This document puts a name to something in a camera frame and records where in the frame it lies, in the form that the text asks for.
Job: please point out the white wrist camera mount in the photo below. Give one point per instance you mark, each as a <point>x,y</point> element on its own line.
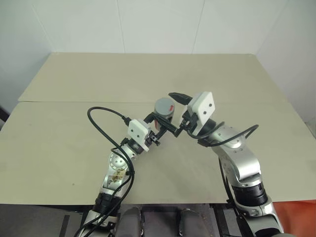
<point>203,106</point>
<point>138,130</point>

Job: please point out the black table frame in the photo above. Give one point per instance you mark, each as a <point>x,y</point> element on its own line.
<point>217,219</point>

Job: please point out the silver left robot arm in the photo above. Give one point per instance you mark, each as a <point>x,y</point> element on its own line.
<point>116,163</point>

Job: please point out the grey jar lid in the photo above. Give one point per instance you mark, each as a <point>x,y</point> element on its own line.
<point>163,106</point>

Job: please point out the jar with red label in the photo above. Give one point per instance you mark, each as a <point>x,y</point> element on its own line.
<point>158,125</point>

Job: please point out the dark object at edge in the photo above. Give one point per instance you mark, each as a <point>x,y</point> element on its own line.
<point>3,114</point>

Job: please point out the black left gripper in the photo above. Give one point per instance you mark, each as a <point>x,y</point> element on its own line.
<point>154,138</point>

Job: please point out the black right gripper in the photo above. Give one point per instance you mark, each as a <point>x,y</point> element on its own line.
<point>190,122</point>

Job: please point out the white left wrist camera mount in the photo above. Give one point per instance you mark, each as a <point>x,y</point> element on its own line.
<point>138,130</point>

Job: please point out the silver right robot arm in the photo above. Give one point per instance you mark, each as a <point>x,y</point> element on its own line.
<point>244,165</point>

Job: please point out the orange object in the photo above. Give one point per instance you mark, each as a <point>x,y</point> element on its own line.
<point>296,212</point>

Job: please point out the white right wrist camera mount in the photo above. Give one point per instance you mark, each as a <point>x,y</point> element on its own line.
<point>203,106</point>

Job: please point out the dark grey rounded shape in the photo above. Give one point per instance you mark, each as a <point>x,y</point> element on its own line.
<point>130,222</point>
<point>188,222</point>

